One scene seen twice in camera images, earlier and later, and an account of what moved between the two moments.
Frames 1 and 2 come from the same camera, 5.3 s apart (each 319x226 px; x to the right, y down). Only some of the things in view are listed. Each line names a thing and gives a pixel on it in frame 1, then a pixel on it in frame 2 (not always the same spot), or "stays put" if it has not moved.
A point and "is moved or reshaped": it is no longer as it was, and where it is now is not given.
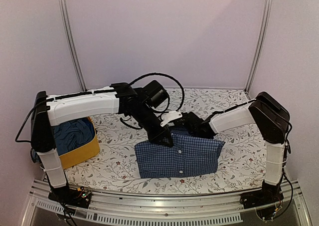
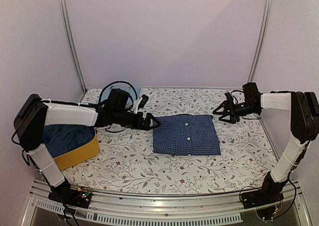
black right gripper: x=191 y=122 -> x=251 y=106
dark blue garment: x=70 y=134 stays put
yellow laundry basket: x=76 y=157 stays put
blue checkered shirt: x=188 y=156 is moved or reshaped
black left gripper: x=157 y=137 -> x=139 y=125
